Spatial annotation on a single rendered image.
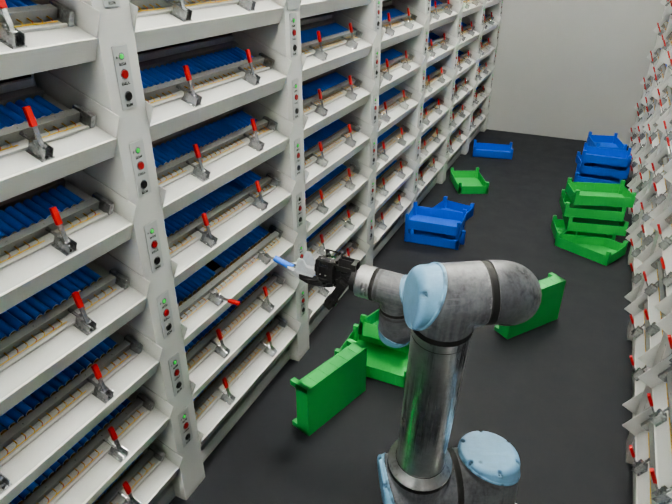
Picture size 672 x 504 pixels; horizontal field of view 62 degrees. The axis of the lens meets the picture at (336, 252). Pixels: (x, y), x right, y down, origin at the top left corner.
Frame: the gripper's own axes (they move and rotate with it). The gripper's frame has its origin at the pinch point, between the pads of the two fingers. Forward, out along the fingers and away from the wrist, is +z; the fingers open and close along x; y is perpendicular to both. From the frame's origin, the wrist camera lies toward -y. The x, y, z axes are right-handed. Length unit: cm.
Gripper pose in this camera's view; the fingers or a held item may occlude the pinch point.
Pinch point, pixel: (293, 268)
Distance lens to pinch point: 161.6
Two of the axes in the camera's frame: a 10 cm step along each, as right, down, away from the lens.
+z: -9.1, -2.3, 3.5
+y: 0.4, -8.8, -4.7
